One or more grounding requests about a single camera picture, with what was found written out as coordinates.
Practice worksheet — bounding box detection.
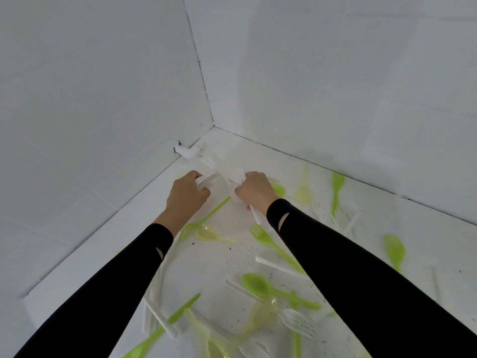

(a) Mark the green plastic knife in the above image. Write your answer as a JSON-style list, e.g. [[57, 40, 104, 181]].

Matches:
[[122, 293, 202, 358]]

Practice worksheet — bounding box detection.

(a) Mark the white corner bracket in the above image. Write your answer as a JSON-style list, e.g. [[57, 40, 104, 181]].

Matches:
[[173, 141, 202, 160]]

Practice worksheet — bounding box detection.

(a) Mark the person's left forearm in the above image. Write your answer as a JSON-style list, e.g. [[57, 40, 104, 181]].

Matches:
[[14, 224, 174, 358]]

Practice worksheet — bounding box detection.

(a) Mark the white plastic fork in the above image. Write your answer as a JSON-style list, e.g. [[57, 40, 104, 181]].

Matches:
[[278, 309, 317, 340], [331, 208, 360, 237]]

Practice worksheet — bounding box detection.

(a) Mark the clear plastic bag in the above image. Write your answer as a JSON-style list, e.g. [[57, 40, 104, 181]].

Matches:
[[196, 154, 246, 203]]

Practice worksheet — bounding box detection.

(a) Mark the translucent yellow plastic spoon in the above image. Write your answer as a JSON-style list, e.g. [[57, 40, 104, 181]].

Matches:
[[196, 224, 237, 244], [295, 163, 312, 206], [246, 297, 279, 333]]

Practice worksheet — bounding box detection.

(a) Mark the person's right forearm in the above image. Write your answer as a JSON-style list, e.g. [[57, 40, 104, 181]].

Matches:
[[266, 198, 477, 358]]

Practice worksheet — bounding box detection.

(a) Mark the white plastic knife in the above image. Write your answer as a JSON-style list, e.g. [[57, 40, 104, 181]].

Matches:
[[143, 265, 165, 334], [225, 279, 261, 301], [430, 266, 442, 305], [255, 256, 308, 279], [143, 298, 180, 340]]

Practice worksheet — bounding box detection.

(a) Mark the person's right hand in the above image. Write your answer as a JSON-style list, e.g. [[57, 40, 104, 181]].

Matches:
[[235, 171, 280, 217]]

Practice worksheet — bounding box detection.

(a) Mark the green plastic spoon long handle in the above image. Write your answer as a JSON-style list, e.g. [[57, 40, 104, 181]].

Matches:
[[178, 196, 232, 243]]

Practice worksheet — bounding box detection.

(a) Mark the green plastic fork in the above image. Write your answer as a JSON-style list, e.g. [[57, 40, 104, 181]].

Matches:
[[249, 223, 307, 275]]

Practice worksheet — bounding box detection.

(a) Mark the translucent yellow plastic knife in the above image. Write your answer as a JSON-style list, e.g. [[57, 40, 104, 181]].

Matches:
[[184, 309, 229, 358]]

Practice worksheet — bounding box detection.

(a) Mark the person's left hand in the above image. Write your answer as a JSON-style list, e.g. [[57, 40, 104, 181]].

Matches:
[[154, 170, 211, 237]]

